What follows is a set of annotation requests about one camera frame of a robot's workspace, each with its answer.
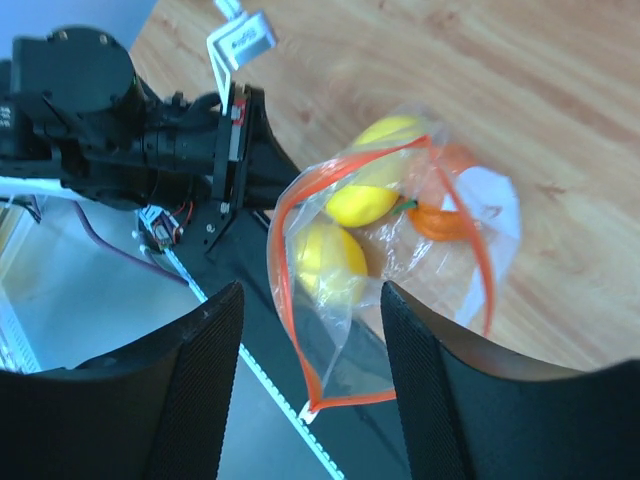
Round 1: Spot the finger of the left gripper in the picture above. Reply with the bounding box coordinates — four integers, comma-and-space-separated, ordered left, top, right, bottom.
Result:
204, 87, 300, 256

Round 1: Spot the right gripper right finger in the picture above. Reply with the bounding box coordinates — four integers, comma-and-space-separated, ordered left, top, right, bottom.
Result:
381, 281, 639, 479

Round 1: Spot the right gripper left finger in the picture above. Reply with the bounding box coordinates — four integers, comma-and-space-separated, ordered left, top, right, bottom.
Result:
1, 282, 244, 479

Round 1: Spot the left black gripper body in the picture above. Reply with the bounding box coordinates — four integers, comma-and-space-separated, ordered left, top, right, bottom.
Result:
1, 26, 233, 210

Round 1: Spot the fake yellow mango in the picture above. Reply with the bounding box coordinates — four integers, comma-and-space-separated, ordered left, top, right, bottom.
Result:
325, 114, 431, 228

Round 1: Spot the fake yellow lemon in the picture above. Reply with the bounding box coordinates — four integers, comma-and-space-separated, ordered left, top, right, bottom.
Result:
293, 222, 368, 307

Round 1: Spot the orange zip top bag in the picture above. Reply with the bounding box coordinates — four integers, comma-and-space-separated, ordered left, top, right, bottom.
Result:
266, 104, 521, 412

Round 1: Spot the fake orange tangerine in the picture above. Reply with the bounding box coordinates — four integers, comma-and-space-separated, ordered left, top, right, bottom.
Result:
392, 144, 480, 242

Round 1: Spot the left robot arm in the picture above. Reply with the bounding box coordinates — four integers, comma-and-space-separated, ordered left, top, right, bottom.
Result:
1, 25, 298, 261

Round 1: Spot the white zip slider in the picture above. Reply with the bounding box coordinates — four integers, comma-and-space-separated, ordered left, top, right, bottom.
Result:
298, 400, 319, 425

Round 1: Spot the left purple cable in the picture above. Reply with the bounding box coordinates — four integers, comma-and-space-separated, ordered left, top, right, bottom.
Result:
72, 199, 191, 287

